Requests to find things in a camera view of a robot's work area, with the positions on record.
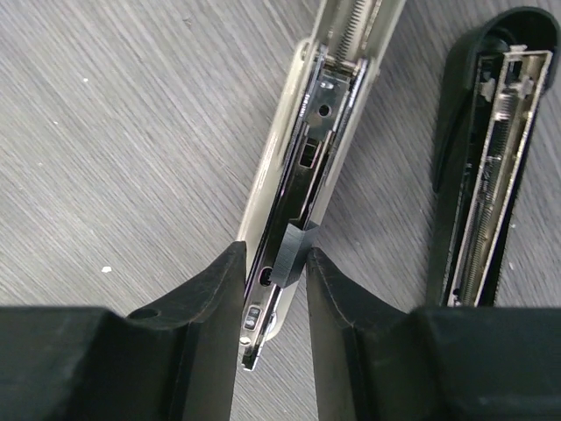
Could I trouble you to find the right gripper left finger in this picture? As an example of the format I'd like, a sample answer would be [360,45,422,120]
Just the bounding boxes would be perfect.
[1,242,246,420]

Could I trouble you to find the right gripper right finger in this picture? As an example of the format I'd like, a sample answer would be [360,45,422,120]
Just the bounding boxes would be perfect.
[307,248,560,420]

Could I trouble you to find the grey staple strip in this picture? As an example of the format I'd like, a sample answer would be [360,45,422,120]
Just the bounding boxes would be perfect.
[270,222,319,289]

